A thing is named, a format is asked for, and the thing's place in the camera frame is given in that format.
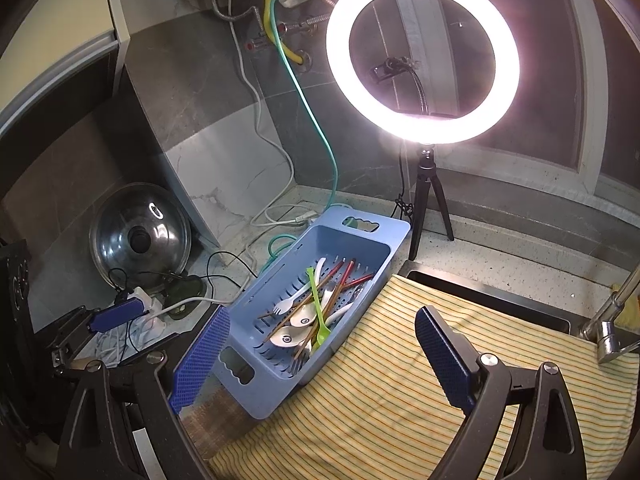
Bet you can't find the white ceramic spoon with logo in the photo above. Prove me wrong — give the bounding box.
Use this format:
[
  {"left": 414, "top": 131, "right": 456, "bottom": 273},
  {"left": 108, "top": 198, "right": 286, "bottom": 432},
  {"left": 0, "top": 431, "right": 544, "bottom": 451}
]
[{"left": 269, "top": 325, "right": 311, "bottom": 348}]

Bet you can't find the white cable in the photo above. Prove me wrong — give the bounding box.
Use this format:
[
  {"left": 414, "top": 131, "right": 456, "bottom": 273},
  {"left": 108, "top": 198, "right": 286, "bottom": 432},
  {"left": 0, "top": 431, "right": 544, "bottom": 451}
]
[{"left": 144, "top": 0, "right": 319, "bottom": 321}]

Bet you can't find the blue plastic drainer basket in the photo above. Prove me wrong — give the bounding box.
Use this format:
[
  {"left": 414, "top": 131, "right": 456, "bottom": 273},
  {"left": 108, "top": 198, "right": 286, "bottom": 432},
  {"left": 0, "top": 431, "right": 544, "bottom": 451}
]
[{"left": 214, "top": 207, "right": 410, "bottom": 419}]

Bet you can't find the yellow hose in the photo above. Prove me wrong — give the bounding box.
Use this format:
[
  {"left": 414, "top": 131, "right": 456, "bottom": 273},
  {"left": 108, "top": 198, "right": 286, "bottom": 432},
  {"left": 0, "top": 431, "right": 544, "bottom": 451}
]
[{"left": 252, "top": 0, "right": 305, "bottom": 66}]

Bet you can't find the red-tipped wooden chopstick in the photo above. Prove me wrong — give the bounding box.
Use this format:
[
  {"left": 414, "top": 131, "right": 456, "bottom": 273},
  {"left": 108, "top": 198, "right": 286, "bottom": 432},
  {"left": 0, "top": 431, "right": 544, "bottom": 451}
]
[
  {"left": 324, "top": 273, "right": 374, "bottom": 292},
  {"left": 265, "top": 259, "right": 345, "bottom": 340},
  {"left": 294, "top": 261, "right": 352, "bottom": 363}
]

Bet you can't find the black cable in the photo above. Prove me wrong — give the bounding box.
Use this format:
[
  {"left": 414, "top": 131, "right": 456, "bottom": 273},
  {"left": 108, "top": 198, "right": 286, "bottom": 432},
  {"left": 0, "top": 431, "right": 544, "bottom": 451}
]
[{"left": 106, "top": 250, "right": 260, "bottom": 311}]

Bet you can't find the black tripod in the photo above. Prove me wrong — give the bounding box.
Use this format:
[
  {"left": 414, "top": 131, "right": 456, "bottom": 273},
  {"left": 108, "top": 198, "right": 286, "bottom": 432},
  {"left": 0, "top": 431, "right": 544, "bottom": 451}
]
[{"left": 408, "top": 146, "right": 454, "bottom": 261}]

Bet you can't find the ring light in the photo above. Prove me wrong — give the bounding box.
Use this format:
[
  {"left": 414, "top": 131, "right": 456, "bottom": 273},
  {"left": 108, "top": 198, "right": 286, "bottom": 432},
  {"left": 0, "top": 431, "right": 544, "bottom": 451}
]
[{"left": 326, "top": 0, "right": 520, "bottom": 145}]

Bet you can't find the webcam in ring light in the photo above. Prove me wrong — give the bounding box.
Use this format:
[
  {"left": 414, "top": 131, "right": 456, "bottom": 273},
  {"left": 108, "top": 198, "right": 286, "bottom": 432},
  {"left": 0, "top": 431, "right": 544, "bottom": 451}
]
[{"left": 370, "top": 56, "right": 414, "bottom": 84}]

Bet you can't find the steel pot lid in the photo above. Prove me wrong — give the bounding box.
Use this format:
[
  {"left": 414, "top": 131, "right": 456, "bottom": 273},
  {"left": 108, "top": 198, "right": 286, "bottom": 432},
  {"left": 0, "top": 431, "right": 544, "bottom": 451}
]
[{"left": 89, "top": 183, "right": 192, "bottom": 294}]

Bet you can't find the steel faucet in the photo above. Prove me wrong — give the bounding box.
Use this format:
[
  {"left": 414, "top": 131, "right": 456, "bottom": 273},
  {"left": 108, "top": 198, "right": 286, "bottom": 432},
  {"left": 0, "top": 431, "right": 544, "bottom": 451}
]
[{"left": 579, "top": 266, "right": 640, "bottom": 364}]

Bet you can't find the green cable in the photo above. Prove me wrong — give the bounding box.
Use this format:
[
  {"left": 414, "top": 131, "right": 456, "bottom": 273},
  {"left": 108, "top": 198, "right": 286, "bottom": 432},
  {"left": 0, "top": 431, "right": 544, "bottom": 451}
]
[{"left": 254, "top": 0, "right": 362, "bottom": 271}]

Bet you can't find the white power strip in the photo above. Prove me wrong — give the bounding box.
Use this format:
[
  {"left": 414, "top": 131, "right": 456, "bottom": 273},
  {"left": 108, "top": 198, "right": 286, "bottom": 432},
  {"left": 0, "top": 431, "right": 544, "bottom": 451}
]
[{"left": 116, "top": 286, "right": 166, "bottom": 330}]

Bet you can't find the blue left gripper pad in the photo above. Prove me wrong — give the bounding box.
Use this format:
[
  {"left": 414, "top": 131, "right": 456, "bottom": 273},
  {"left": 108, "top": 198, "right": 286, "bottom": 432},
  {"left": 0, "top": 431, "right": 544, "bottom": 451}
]
[{"left": 89, "top": 297, "right": 144, "bottom": 333}]

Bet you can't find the yellow striped cloth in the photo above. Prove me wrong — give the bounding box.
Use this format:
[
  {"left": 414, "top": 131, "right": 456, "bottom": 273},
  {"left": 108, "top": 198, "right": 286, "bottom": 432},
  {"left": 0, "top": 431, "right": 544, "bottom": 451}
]
[{"left": 209, "top": 276, "right": 639, "bottom": 479}]

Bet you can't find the green plastic spoon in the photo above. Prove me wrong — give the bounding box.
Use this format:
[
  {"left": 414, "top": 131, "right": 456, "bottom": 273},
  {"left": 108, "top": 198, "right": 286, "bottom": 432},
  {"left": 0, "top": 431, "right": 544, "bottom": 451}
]
[{"left": 306, "top": 268, "right": 330, "bottom": 349}]

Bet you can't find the white plastic spork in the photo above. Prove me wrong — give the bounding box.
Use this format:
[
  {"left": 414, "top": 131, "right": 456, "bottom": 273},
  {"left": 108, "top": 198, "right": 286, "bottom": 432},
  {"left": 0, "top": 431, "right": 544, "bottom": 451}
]
[{"left": 271, "top": 284, "right": 310, "bottom": 316}]

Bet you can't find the white plastic spoon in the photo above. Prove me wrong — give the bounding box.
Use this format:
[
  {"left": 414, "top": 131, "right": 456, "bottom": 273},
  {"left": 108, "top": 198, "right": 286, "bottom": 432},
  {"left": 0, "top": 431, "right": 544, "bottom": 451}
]
[{"left": 297, "top": 258, "right": 326, "bottom": 352}]

